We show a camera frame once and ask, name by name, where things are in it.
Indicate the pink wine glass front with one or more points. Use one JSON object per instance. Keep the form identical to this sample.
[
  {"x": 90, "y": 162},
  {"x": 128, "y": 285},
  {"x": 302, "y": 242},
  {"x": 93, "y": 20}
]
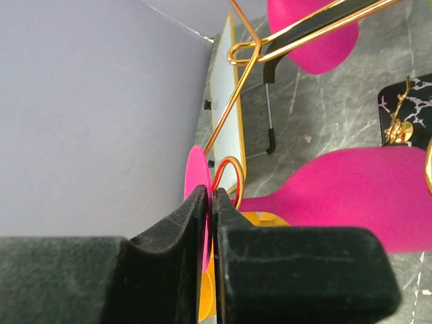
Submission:
[{"x": 383, "y": 189}]

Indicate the pink wine glass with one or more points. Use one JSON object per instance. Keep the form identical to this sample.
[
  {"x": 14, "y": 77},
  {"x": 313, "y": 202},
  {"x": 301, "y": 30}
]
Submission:
[
  {"x": 314, "y": 40},
  {"x": 383, "y": 189}
]

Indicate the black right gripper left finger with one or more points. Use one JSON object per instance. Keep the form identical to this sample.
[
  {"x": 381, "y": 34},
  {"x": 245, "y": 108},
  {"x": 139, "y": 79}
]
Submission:
[{"x": 151, "y": 278}]

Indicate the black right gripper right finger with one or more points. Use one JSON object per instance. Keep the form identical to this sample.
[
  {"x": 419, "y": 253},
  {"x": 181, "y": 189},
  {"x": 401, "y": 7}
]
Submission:
[{"x": 298, "y": 274}]

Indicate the yellow wine glass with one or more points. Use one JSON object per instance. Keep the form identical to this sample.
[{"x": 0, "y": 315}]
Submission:
[
  {"x": 263, "y": 219},
  {"x": 208, "y": 303}
]

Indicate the pink wine glass back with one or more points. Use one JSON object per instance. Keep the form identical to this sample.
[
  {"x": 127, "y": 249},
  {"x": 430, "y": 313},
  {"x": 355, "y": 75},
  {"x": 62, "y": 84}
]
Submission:
[{"x": 314, "y": 40}]

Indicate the black gold wine glass rack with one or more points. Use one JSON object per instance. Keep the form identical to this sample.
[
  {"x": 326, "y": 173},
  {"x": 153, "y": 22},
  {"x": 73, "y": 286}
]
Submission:
[{"x": 327, "y": 94}]

